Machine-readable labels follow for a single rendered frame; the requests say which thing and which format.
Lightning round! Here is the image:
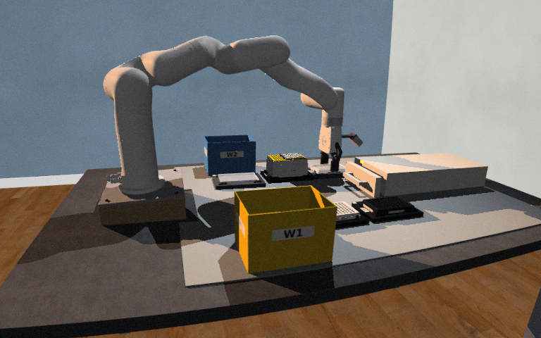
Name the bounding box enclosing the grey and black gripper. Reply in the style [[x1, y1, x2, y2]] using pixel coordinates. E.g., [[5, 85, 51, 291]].
[[319, 124, 342, 172]]

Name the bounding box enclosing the blue open-top box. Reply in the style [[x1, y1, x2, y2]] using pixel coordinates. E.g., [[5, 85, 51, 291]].
[[204, 135, 256, 176]]

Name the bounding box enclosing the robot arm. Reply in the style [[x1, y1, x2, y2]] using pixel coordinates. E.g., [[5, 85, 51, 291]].
[[104, 35, 344, 194]]

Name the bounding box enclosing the yellow open-top bin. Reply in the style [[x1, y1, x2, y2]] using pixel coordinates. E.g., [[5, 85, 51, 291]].
[[235, 185, 337, 273]]

